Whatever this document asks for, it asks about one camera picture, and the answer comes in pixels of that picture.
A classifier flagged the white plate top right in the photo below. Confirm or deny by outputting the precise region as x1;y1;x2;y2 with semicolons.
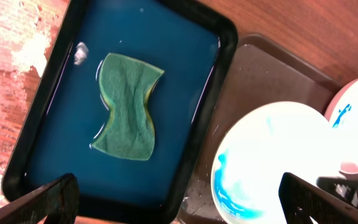
324;78;358;180

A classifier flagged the green scrubbing sponge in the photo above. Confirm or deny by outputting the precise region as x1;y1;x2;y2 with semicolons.
91;53;165;161

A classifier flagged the dark brown serving tray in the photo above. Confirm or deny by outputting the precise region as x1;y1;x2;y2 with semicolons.
177;34;341;223

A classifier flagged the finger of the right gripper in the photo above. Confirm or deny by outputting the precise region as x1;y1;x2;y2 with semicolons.
316;177;358;209

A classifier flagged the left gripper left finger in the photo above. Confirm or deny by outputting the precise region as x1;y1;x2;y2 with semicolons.
0;174;80;224

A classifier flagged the black tray with blue water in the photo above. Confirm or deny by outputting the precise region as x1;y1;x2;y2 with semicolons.
2;0;238;223

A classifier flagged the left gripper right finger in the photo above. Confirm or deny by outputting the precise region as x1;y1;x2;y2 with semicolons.
278;172;358;224

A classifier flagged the white plate blue stain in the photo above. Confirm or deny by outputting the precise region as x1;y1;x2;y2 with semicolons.
211;101;339;223

